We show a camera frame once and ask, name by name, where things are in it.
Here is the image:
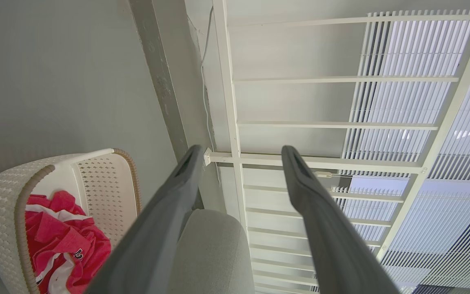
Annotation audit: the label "grey fabric sofa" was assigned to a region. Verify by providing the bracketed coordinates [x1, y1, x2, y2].
[166, 209, 256, 294]

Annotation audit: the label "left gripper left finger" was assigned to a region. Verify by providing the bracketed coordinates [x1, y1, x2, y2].
[84, 145, 205, 294]

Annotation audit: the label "red and white garment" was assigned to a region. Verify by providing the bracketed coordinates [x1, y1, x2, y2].
[25, 191, 112, 294]

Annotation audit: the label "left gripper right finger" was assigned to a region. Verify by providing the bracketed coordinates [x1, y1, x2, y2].
[281, 145, 401, 294]

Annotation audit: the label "white perforated laundry basket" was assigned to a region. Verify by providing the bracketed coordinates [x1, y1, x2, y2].
[0, 148, 142, 294]

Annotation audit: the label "white window blinds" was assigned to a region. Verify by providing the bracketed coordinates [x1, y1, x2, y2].
[313, 9, 470, 294]

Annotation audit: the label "thin white wall cable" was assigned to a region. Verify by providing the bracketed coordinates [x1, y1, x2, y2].
[200, 6, 222, 187]

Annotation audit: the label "white metal railing frame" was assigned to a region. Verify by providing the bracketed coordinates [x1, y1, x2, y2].
[204, 0, 470, 294]

